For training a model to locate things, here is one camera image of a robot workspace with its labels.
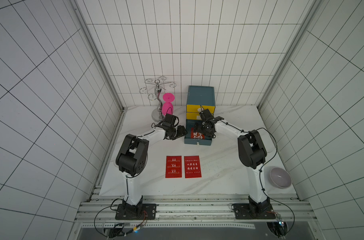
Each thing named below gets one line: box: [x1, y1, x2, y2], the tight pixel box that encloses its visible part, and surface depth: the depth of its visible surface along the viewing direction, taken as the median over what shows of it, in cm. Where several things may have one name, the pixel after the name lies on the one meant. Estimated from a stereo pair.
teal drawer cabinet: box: [186, 85, 216, 107], surface depth 100 cm
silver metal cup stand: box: [139, 76, 177, 122], surface depth 96 cm
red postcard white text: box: [165, 155, 182, 178], surface depth 90 cm
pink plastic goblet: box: [161, 92, 175, 116], surface depth 93 cm
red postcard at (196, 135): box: [190, 127, 206, 140], surface depth 103 cm
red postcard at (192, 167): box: [184, 155, 202, 179], surface depth 90 cm
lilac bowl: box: [269, 167, 292, 189], surface depth 82 cm
